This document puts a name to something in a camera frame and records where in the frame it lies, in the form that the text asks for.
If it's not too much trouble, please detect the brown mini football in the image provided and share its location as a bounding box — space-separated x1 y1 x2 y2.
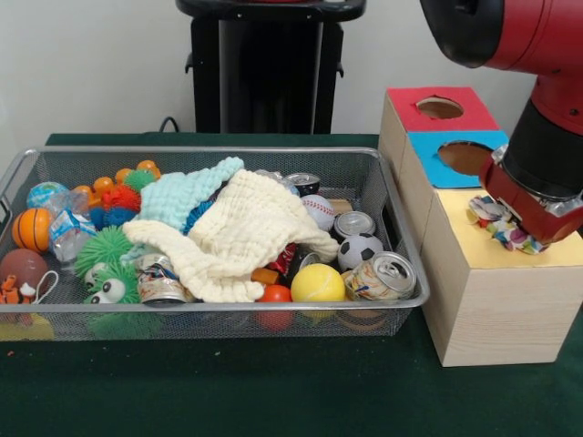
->
0 248 49 297

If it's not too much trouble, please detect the silver drink can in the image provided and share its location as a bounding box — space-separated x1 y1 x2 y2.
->
334 211 377 239

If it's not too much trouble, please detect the light blue knitted cloth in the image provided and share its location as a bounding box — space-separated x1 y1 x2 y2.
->
120 157 246 265

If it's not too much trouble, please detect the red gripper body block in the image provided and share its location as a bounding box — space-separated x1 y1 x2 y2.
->
477 145 583 245

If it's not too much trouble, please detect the small red ball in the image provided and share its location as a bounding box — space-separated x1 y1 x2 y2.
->
257 284 293 304

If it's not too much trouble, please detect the orange mini basketball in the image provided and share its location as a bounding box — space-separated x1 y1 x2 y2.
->
12 208 55 253

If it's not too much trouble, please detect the yellow tennis ball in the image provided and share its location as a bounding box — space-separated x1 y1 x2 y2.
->
290 262 346 303

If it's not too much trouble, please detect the colourful polka-dot cloth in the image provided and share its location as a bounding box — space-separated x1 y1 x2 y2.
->
466 194 551 254

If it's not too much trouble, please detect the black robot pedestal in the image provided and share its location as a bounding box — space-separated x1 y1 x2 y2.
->
175 0 368 134

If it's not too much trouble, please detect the black and white soccer ball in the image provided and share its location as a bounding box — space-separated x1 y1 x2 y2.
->
336 232 384 272

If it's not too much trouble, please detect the shallow mesh bin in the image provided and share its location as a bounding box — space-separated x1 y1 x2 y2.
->
0 145 431 340

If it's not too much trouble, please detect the blue green globe ball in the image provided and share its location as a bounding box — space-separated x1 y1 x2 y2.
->
26 180 69 209

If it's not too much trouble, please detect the cream knitted cloth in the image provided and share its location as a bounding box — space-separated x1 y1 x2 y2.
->
121 168 341 304

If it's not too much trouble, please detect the printed drink can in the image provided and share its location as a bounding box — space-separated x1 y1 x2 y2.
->
344 250 418 301

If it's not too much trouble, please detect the white baseball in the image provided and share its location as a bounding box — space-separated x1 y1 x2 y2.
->
301 194 337 232

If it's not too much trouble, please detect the dark green tablecloth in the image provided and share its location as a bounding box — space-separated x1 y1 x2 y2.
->
0 131 583 437

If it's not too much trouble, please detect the crushed clear plastic bottle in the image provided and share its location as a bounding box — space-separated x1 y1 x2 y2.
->
45 190 97 263

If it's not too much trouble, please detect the wooden box with three holes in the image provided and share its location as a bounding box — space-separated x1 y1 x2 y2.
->
378 85 583 368

